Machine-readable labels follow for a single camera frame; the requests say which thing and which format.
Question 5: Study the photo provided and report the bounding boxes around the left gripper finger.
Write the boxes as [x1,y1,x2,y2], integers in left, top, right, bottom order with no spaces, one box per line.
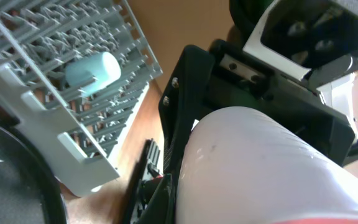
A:
[136,174,178,224]

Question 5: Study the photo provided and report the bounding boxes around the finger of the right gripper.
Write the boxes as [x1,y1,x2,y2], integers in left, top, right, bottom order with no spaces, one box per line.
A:
[158,45,215,174]

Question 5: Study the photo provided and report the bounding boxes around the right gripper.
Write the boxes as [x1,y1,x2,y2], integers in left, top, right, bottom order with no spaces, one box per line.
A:
[194,40,356,167]

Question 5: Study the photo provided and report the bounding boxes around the pink cup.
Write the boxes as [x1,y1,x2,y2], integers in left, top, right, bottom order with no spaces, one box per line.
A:
[175,107,358,223]

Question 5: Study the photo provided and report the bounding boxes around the blue cup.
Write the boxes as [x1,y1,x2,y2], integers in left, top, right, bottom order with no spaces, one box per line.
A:
[65,52,121,97]

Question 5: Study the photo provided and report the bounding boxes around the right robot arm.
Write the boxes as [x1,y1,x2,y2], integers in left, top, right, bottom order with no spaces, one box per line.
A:
[159,0,358,173]

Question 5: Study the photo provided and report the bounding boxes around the grey dishwasher rack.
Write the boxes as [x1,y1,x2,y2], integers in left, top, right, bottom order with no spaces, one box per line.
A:
[0,0,162,197]

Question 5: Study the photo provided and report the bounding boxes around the round black serving tray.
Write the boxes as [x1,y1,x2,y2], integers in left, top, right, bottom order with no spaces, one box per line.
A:
[0,127,68,224]

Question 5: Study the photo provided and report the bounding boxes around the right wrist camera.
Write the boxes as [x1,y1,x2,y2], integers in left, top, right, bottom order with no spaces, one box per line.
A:
[243,0,358,80]

